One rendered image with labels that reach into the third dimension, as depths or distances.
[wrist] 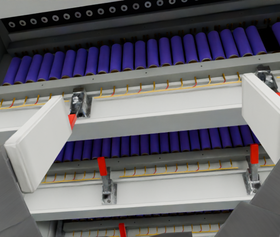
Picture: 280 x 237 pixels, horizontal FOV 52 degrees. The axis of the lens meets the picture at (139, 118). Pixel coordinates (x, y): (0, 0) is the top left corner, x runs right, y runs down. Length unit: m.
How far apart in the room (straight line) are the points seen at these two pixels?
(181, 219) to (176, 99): 0.36
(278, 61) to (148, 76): 0.18
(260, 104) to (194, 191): 0.40
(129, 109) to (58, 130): 0.24
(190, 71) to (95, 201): 0.31
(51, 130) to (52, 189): 0.44
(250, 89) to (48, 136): 0.12
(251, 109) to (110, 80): 0.29
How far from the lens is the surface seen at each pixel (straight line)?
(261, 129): 0.17
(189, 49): 0.47
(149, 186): 0.56
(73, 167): 0.60
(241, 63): 0.44
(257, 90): 0.17
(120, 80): 0.43
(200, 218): 0.71
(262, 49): 0.48
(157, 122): 0.42
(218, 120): 0.43
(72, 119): 0.39
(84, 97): 0.43
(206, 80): 0.44
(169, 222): 0.71
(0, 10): 0.40
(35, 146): 0.16
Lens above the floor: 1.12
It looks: 35 degrees down
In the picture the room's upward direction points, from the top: 10 degrees counter-clockwise
